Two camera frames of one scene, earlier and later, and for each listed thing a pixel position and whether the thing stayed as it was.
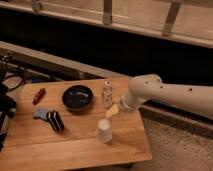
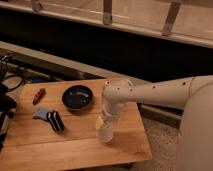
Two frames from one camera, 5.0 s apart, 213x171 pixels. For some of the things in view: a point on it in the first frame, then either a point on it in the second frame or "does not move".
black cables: (1, 76) does not move
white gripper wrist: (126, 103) → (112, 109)
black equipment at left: (8, 106) does not move
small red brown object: (38, 96) does not move
